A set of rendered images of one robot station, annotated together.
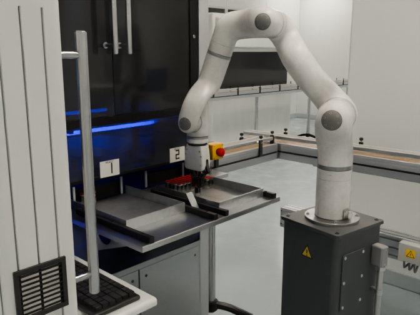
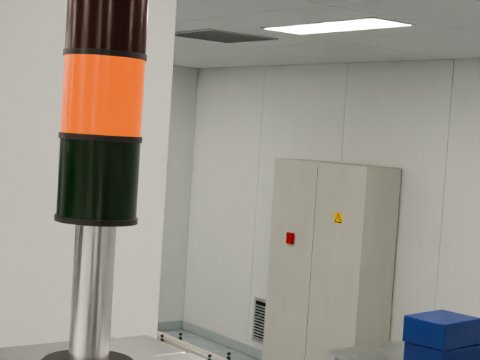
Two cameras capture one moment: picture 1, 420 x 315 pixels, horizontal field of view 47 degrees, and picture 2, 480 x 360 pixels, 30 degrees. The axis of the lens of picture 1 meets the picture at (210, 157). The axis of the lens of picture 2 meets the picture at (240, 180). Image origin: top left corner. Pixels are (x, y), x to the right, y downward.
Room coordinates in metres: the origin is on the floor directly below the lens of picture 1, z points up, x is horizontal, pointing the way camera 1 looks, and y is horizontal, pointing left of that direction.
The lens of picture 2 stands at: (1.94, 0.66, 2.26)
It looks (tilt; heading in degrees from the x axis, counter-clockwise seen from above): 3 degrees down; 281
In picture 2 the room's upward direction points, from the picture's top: 4 degrees clockwise
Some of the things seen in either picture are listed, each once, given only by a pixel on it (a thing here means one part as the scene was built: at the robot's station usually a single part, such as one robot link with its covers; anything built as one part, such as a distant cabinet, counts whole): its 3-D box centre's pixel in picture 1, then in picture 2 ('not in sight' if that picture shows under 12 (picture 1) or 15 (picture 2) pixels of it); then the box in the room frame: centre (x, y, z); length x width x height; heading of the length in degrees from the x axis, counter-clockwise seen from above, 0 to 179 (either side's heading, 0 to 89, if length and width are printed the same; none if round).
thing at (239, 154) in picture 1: (229, 152); not in sight; (2.49, -0.10, 0.92); 0.69 x 0.16 x 0.16; 137
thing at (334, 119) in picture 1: (334, 134); not in sight; (1.61, -0.42, 1.16); 0.19 x 0.12 x 0.24; 157
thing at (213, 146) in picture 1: (212, 150); not in sight; (2.19, -0.01, 1.00); 0.08 x 0.07 x 0.07; 47
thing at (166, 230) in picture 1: (174, 205); not in sight; (1.75, 0.14, 0.87); 0.70 x 0.48 x 0.02; 137
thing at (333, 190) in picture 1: (333, 192); not in sight; (1.64, -0.43, 0.95); 0.19 x 0.19 x 0.18
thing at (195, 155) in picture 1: (197, 155); not in sight; (1.85, 0.05, 1.05); 0.10 x 0.08 x 0.11; 47
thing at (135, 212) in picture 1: (125, 205); not in sight; (1.67, 0.30, 0.90); 0.34 x 0.26 x 0.04; 47
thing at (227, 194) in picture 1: (209, 190); not in sight; (1.86, 0.00, 0.90); 0.34 x 0.26 x 0.04; 47
